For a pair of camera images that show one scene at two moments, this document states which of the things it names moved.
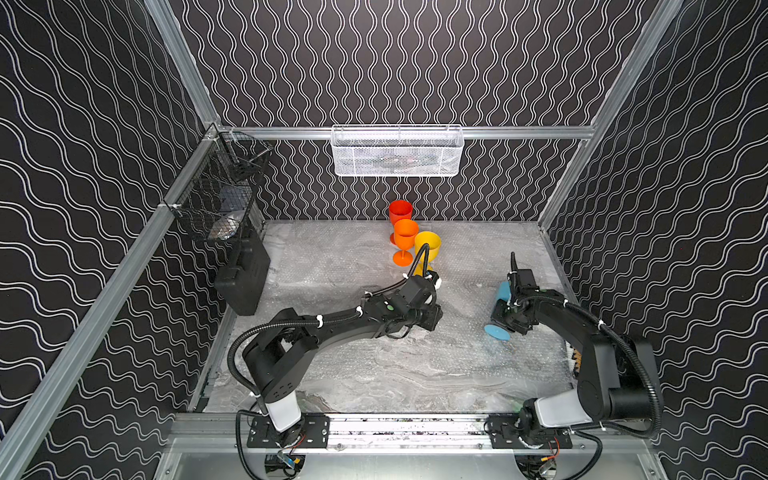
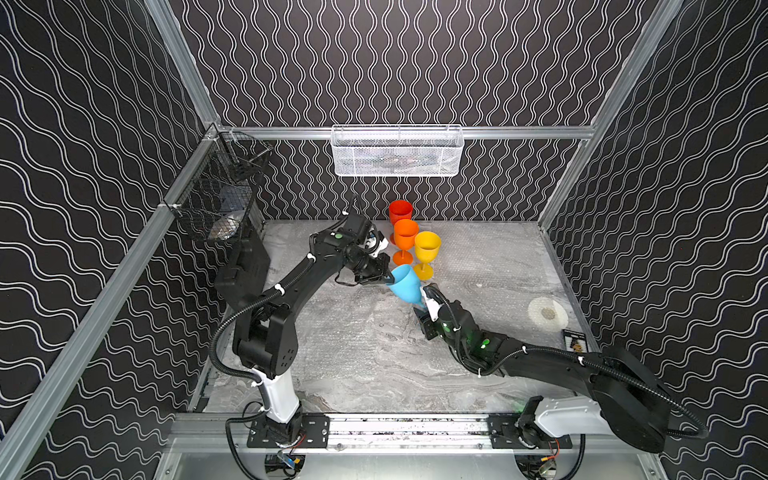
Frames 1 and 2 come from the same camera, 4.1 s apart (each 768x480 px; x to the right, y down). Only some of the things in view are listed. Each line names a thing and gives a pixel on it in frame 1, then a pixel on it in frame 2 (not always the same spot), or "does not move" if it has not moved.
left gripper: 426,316 to 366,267
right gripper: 497,318 to 425,323
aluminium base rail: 406,433 does not move
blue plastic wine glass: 494,330 to 407,282
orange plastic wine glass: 405,230 does not move
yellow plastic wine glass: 434,241 does not move
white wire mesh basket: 396,150 does not move
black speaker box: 240,282 does not move
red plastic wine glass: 399,209 does not move
